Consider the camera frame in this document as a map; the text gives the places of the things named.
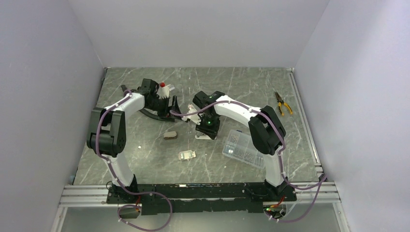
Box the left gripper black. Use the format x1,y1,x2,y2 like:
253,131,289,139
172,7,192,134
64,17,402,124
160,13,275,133
146,96,182,122

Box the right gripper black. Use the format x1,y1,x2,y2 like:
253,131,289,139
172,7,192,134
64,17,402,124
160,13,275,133
196,114,220,139

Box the brown stapler base part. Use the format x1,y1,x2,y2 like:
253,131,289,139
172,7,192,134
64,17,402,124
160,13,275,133
163,131,178,140

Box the white staple box tray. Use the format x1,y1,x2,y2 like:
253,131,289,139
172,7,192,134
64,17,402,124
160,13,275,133
178,150,196,160

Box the pale green white stapler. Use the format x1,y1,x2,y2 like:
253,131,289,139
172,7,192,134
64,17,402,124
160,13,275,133
195,131,212,140

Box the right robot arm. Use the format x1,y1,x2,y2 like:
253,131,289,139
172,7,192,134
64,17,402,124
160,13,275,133
192,91,286,201

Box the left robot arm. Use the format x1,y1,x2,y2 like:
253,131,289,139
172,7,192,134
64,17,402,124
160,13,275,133
86,78,180,203

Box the clear plastic screw organizer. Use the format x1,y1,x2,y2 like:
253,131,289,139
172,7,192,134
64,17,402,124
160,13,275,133
222,130,265,169

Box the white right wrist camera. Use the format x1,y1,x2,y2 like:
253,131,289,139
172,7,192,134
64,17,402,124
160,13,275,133
182,104,201,125

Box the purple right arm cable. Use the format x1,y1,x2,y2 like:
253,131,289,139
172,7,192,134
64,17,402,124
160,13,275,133
169,101,327,224

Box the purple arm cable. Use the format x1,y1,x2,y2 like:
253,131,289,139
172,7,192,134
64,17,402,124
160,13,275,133
169,101,327,224
95,89,173,232

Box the orange handled pliers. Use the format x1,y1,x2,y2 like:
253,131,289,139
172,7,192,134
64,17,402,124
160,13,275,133
275,91,293,116

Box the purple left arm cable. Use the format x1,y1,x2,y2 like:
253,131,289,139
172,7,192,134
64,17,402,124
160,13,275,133
95,89,173,232

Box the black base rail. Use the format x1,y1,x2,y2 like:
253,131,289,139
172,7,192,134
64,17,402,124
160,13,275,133
106,182,297,216

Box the aluminium frame rail right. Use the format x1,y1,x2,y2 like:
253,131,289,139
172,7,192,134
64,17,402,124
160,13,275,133
286,68,324,179

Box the aluminium frame rail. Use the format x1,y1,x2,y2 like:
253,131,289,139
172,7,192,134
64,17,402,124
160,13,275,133
59,182,341,207
286,68,324,179

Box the aluminium frame rail front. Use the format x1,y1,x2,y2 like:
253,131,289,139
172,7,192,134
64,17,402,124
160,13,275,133
59,182,341,207

